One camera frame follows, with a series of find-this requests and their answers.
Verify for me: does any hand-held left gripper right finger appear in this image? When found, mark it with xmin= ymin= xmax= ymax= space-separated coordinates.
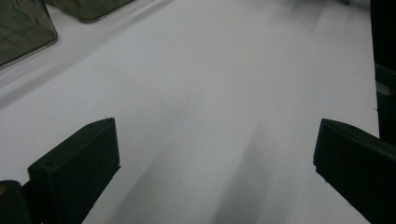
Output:
xmin=312 ymin=118 xmax=396 ymax=224

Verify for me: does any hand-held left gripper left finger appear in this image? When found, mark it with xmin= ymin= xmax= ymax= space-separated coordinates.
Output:
xmin=27 ymin=117 xmax=121 ymax=224

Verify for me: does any white table sheet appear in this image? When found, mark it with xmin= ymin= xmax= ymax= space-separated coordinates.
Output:
xmin=0 ymin=0 xmax=380 ymax=224

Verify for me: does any translucent grey plastic basket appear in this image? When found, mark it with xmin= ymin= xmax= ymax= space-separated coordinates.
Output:
xmin=0 ymin=0 xmax=59 ymax=68
xmin=43 ymin=0 xmax=135 ymax=24

